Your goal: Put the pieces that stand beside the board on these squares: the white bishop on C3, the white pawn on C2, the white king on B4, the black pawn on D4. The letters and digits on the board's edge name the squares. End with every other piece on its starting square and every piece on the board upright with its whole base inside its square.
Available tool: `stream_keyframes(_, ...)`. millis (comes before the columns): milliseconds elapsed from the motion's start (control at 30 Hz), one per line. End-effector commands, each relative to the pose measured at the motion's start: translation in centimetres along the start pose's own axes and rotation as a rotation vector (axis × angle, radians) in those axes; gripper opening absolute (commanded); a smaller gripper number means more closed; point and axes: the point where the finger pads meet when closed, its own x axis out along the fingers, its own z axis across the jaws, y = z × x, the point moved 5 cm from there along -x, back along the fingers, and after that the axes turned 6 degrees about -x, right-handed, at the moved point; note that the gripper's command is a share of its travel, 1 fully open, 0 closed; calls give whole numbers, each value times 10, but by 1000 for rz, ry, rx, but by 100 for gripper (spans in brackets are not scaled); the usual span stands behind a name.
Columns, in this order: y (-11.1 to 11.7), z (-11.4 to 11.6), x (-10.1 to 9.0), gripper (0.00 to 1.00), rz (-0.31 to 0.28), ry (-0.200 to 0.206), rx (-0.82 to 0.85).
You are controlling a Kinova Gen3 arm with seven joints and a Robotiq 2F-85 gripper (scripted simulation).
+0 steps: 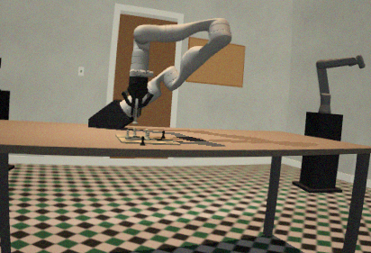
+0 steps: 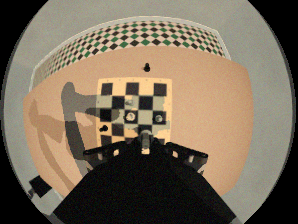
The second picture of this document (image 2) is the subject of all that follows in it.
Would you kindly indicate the chessboard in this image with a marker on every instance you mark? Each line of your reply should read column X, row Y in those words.
column 152, row 96

